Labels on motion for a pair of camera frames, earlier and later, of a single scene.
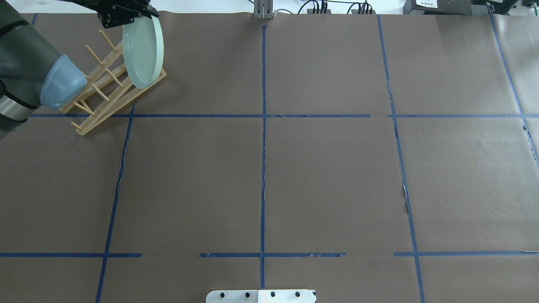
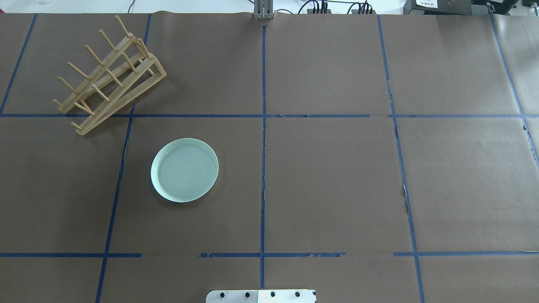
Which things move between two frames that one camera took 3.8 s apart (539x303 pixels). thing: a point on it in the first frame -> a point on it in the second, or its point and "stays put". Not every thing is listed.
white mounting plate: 261,296 stays put
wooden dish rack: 109,87 stays put
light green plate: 143,51 -> 184,170
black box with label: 438,7 stays put
